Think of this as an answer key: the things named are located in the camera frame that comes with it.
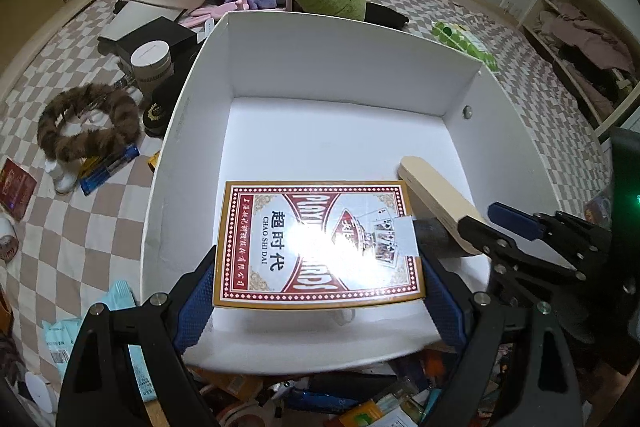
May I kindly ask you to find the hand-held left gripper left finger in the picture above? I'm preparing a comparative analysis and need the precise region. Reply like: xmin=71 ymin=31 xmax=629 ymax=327
xmin=57 ymin=244 xmax=221 ymax=427

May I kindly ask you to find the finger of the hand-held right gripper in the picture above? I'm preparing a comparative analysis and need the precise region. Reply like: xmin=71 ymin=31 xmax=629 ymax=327
xmin=457 ymin=216 xmax=588 ymax=305
xmin=487 ymin=201 xmax=615 ymax=264

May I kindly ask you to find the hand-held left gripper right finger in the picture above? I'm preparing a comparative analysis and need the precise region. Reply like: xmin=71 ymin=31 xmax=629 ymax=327
xmin=422 ymin=256 xmax=583 ymax=427

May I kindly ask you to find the light wooden stick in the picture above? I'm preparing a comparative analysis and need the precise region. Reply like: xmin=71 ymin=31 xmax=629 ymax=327
xmin=398 ymin=155 xmax=490 ymax=258

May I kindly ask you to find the red playing card box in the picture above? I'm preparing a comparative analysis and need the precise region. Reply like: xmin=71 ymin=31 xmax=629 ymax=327
xmin=212 ymin=179 xmax=427 ymax=310

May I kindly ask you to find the white cardboard box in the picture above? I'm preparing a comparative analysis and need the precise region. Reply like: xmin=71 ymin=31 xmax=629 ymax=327
xmin=140 ymin=9 xmax=566 ymax=375

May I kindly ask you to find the clear plastic container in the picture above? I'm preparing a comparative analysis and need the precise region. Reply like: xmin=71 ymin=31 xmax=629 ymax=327
xmin=585 ymin=187 xmax=613 ymax=223

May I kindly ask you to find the green yellow packet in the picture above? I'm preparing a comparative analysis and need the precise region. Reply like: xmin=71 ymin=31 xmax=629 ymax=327
xmin=340 ymin=399 xmax=383 ymax=427

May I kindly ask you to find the light blue mask packet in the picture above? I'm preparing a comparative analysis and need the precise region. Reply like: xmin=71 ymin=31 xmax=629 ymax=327
xmin=42 ymin=279 xmax=161 ymax=403

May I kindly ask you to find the white round lid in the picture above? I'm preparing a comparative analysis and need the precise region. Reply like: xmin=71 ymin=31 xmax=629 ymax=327
xmin=25 ymin=372 xmax=56 ymax=413

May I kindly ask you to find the green wet wipes pack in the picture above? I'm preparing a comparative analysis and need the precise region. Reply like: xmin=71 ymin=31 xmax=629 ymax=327
xmin=431 ymin=21 xmax=501 ymax=72

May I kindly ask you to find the small clear glass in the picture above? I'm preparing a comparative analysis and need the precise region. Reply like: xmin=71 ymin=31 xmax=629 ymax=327
xmin=47 ymin=159 xmax=81 ymax=194

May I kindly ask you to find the pile of clothes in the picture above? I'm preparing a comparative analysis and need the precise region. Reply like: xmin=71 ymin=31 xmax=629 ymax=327
xmin=532 ymin=2 xmax=640 ymax=118

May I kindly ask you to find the orange leather wallet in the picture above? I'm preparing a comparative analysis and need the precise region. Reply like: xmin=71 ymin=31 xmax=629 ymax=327
xmin=0 ymin=287 xmax=13 ymax=333

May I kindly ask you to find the wooden closet shelf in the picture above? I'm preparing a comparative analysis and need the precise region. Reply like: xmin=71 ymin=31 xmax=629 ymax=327
xmin=517 ymin=0 xmax=640 ymax=128

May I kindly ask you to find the black hat gold emblem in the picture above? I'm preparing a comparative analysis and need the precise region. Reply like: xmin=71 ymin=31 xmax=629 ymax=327
xmin=142 ymin=72 xmax=201 ymax=138

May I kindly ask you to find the tape roll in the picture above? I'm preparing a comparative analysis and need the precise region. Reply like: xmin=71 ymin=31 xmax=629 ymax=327
xmin=0 ymin=213 xmax=20 ymax=264

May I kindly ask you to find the brown fur headband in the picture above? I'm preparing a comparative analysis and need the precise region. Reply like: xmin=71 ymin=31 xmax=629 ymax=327
xmin=37 ymin=83 xmax=141 ymax=162

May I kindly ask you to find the dark red box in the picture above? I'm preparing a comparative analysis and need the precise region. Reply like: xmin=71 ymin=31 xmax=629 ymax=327
xmin=0 ymin=158 xmax=38 ymax=222

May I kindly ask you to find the black cloth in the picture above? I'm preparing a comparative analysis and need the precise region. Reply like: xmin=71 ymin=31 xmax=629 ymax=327
xmin=365 ymin=3 xmax=408 ymax=30

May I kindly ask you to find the beige cylinder jar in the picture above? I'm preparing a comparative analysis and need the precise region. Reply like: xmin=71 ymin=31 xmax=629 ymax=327
xmin=130 ymin=41 xmax=173 ymax=95

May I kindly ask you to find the black gift box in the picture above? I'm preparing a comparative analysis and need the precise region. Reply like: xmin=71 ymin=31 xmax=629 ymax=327
xmin=97 ymin=19 xmax=198 ymax=62

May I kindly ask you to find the pink plastic item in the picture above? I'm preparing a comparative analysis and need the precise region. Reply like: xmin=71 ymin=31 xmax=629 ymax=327
xmin=182 ymin=4 xmax=226 ymax=30

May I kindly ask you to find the beige paper bag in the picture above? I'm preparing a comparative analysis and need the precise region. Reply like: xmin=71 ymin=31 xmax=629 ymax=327
xmin=97 ymin=0 xmax=208 ymax=40

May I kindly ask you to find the coiled brown cord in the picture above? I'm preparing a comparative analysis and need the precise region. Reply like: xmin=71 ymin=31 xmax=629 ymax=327
xmin=0 ymin=337 xmax=21 ymax=378

